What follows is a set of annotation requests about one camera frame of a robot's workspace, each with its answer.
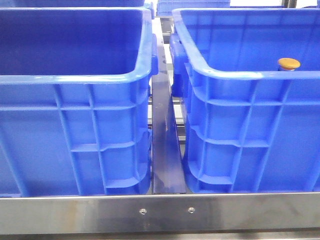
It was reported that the blue empty target bin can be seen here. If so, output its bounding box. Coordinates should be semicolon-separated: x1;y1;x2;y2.
170;8;320;194

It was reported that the steel front rail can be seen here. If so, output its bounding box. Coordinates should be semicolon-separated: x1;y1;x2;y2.
0;192;320;235

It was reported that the blue bin with buttons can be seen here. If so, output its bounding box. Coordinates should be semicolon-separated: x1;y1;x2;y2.
0;7;158;198

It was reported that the blue crate in background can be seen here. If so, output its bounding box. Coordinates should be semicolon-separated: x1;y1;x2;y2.
156;0;231;17

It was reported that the blue bin behind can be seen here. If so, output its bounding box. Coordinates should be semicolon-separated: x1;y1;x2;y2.
0;0;154;10

